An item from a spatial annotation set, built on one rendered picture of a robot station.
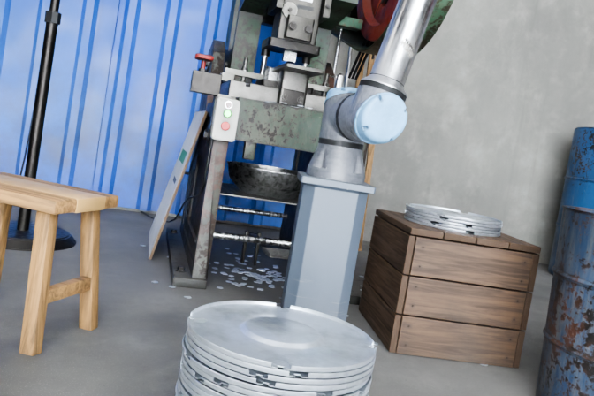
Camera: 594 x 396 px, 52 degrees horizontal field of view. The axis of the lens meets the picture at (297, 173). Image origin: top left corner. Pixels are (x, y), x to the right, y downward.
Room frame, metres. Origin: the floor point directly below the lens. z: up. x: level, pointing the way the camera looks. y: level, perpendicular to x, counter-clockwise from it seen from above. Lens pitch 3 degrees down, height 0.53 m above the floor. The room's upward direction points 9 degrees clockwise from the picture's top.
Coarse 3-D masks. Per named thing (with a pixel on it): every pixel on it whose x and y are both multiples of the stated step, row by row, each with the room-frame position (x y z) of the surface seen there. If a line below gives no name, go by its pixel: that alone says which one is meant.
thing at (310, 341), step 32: (192, 320) 0.91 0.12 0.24; (224, 320) 0.93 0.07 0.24; (256, 320) 0.94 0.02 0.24; (288, 320) 0.97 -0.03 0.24; (320, 320) 1.02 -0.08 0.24; (224, 352) 0.79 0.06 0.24; (256, 352) 0.82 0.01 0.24; (288, 352) 0.84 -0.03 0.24; (320, 352) 0.86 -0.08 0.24; (352, 352) 0.88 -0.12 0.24
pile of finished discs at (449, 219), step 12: (420, 204) 1.98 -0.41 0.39; (408, 216) 1.82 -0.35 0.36; (420, 216) 1.77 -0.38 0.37; (432, 216) 1.74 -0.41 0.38; (444, 216) 1.76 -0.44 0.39; (456, 216) 1.80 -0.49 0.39; (468, 216) 1.82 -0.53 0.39; (480, 216) 1.95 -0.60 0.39; (444, 228) 1.72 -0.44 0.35; (456, 228) 1.72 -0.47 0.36; (468, 228) 1.71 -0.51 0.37; (480, 228) 1.72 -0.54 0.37; (492, 228) 1.75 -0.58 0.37
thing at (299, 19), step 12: (288, 0) 2.24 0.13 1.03; (300, 0) 2.25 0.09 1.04; (312, 0) 2.26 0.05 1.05; (288, 12) 2.23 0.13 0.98; (300, 12) 2.25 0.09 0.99; (312, 12) 2.26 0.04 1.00; (276, 24) 2.29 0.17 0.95; (288, 24) 2.21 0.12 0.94; (300, 24) 2.22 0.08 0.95; (312, 24) 2.23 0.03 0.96; (276, 36) 2.25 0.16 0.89; (288, 36) 2.22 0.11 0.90; (300, 36) 2.23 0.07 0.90; (312, 36) 2.27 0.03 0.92
